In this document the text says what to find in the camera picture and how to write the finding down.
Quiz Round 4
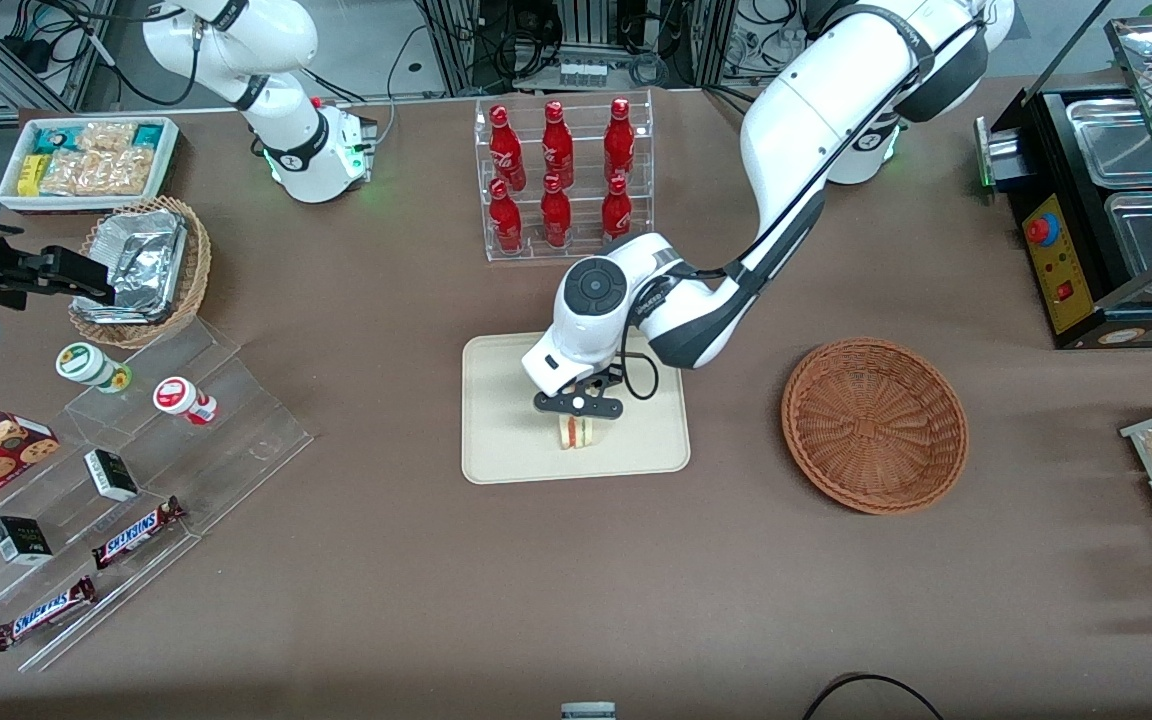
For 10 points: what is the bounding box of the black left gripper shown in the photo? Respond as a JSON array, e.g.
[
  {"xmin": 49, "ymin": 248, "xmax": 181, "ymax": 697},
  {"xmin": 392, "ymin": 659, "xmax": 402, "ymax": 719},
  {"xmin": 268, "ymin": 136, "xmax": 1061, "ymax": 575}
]
[{"xmin": 561, "ymin": 366, "xmax": 627, "ymax": 398}]

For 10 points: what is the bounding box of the beige plastic serving tray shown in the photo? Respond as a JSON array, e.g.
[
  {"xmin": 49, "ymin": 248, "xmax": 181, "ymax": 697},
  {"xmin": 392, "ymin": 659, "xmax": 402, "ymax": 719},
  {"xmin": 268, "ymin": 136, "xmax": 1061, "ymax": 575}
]
[{"xmin": 462, "ymin": 324, "xmax": 691, "ymax": 485}]

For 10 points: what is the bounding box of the light wicker basket with foil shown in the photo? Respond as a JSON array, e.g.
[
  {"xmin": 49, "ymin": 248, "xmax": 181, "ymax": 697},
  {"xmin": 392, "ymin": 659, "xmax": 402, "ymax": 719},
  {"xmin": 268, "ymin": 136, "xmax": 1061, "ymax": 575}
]
[{"xmin": 68, "ymin": 196, "xmax": 212, "ymax": 349}]

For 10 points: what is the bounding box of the empty brown wicker basket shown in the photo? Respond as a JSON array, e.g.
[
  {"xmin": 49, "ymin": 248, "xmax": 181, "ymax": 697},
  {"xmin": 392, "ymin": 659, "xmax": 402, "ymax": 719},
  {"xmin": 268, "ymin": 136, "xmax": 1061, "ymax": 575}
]
[{"xmin": 781, "ymin": 338, "xmax": 969, "ymax": 516}]

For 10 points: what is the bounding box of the green lid yogurt cup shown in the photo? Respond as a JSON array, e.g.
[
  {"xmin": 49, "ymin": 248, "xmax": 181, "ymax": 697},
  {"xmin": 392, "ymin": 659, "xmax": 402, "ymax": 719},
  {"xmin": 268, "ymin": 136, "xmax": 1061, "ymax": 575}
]
[{"xmin": 56, "ymin": 342, "xmax": 133, "ymax": 394}]

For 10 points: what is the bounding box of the white rectangular snack bin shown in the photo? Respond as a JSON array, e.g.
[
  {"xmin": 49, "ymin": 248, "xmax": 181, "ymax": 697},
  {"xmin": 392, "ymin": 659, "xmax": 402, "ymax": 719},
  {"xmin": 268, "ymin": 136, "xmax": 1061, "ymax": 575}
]
[{"xmin": 0, "ymin": 116, "xmax": 181, "ymax": 215}]

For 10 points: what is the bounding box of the clear bag of nut snacks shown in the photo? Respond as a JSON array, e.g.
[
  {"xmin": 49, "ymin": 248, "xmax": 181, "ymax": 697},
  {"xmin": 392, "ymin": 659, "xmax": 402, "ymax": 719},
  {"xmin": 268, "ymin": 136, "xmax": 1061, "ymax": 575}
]
[{"xmin": 41, "ymin": 122, "xmax": 157, "ymax": 197}]

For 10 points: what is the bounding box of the red lid yogurt cup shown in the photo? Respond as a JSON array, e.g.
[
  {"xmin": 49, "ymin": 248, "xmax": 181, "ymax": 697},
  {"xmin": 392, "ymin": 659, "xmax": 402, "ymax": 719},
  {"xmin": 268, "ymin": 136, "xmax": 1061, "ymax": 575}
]
[{"xmin": 153, "ymin": 376, "xmax": 219, "ymax": 427}]

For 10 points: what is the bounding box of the red cola bottle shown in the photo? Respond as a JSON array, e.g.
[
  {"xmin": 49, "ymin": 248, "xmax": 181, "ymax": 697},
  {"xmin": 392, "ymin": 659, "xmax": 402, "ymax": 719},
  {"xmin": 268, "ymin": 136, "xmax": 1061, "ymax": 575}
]
[
  {"xmin": 603, "ymin": 97, "xmax": 636, "ymax": 183},
  {"xmin": 541, "ymin": 100, "xmax": 575, "ymax": 189},
  {"xmin": 601, "ymin": 175, "xmax": 633, "ymax": 241},
  {"xmin": 540, "ymin": 174, "xmax": 573, "ymax": 249},
  {"xmin": 488, "ymin": 178, "xmax": 524, "ymax": 254},
  {"xmin": 489, "ymin": 105, "xmax": 527, "ymax": 191}
]

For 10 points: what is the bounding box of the clear acrylic bottle rack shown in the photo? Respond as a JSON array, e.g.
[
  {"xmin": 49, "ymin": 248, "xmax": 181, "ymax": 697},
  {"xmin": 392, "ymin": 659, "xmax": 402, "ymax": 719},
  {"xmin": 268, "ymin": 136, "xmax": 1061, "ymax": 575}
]
[{"xmin": 474, "ymin": 88, "xmax": 655, "ymax": 263}]

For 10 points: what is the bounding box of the small black carton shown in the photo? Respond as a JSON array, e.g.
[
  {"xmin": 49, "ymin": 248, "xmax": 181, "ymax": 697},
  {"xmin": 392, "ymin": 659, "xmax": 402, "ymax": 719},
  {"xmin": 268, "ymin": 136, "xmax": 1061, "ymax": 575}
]
[
  {"xmin": 84, "ymin": 449, "xmax": 140, "ymax": 503},
  {"xmin": 0, "ymin": 515, "xmax": 54, "ymax": 567}
]

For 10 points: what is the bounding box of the clear acrylic stepped display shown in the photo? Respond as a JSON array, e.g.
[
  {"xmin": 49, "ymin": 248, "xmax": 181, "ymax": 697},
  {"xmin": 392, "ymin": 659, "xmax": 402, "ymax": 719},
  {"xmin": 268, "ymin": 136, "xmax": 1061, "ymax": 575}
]
[{"xmin": 0, "ymin": 318, "xmax": 315, "ymax": 673}]

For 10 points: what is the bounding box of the Snickers chocolate bar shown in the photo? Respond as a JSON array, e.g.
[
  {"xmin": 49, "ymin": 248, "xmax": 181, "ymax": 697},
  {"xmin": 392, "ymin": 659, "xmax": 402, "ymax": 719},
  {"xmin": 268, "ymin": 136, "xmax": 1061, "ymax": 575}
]
[
  {"xmin": 91, "ymin": 496, "xmax": 187, "ymax": 571},
  {"xmin": 0, "ymin": 575, "xmax": 98, "ymax": 653}
]

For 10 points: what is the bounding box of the black food warmer machine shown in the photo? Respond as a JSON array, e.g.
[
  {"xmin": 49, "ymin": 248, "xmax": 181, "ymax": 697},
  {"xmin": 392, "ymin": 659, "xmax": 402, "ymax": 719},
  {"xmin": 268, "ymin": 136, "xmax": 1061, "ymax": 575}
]
[{"xmin": 974, "ymin": 85, "xmax": 1152, "ymax": 351}]

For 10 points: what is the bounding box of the aluminium frame equipment rack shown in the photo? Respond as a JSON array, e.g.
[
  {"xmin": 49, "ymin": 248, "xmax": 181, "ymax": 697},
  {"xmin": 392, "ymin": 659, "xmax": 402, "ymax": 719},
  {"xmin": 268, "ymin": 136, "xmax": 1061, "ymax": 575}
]
[{"xmin": 416, "ymin": 0, "xmax": 737, "ymax": 96}]

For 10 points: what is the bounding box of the black looped cable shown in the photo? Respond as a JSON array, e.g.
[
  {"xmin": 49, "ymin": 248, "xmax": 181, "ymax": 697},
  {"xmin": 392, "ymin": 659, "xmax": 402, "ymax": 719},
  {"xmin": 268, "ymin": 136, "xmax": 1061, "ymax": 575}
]
[{"xmin": 801, "ymin": 674, "xmax": 947, "ymax": 720}]

